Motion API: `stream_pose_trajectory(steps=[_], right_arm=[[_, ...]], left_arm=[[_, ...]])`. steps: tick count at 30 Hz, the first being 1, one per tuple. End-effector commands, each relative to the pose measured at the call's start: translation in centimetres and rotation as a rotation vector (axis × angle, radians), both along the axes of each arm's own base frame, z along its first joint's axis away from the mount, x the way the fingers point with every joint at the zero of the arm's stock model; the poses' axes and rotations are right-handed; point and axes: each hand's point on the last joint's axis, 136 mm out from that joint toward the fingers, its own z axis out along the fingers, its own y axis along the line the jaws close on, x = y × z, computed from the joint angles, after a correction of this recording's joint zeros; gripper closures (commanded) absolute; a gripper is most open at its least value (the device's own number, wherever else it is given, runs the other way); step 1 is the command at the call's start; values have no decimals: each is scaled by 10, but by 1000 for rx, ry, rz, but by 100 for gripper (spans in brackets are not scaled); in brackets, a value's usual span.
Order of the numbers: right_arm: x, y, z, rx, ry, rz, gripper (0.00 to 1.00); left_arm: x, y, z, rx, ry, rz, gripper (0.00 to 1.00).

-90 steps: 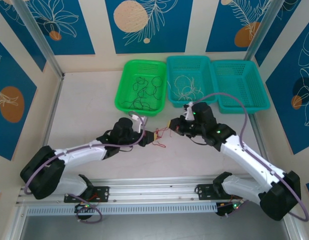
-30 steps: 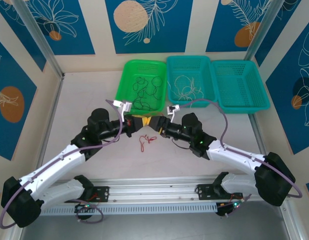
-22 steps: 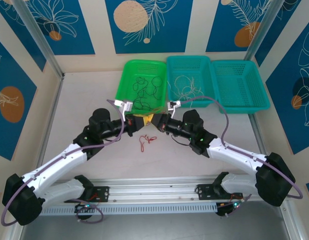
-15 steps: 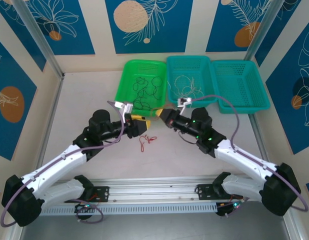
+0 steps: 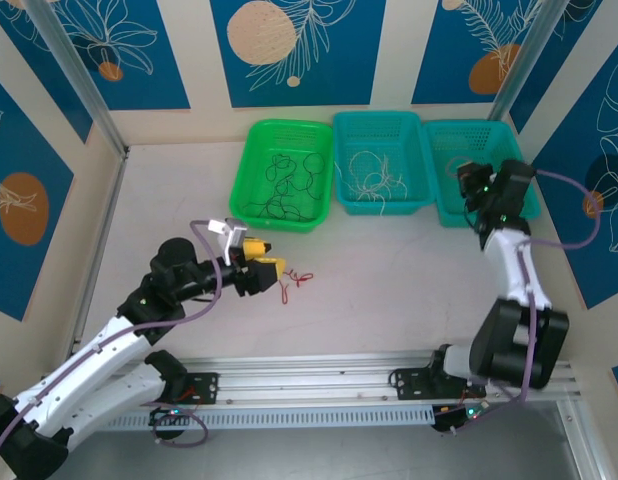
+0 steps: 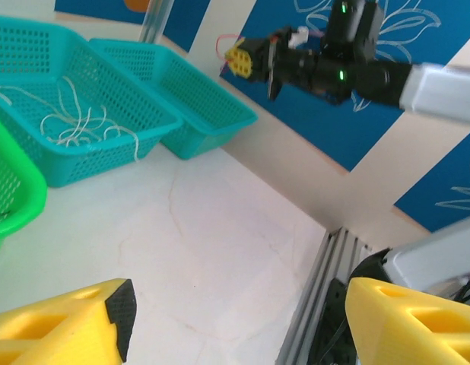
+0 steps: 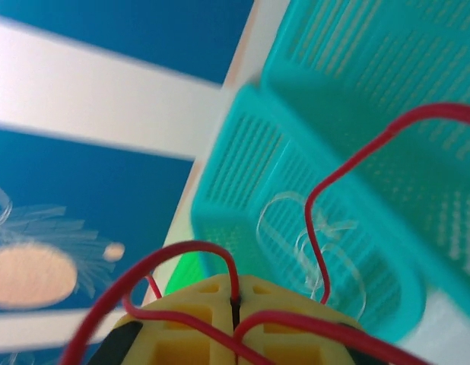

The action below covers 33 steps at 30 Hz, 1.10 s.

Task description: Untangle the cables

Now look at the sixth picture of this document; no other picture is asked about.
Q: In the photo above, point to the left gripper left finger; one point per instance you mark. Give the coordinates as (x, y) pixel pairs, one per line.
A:
(48, 334)

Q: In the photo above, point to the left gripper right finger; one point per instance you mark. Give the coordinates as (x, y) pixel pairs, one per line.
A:
(410, 331)

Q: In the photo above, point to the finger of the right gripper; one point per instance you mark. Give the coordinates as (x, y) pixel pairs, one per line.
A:
(233, 57)
(246, 61)

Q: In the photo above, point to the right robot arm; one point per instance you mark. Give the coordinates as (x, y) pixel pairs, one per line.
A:
(440, 91)

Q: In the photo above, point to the teal plastic basket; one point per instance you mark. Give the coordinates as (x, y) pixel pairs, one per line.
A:
(204, 114)
(29, 34)

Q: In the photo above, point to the green plastic basket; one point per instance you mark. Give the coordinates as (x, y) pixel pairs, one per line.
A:
(22, 182)

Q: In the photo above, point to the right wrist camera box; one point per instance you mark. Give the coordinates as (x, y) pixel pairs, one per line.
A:
(299, 37)

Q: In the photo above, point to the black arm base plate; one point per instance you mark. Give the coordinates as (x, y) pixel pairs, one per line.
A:
(334, 304)

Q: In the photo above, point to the aluminium corner post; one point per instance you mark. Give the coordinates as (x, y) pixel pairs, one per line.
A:
(153, 19)

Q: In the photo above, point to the aluminium mounting rail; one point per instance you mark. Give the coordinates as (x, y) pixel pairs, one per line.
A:
(315, 273)

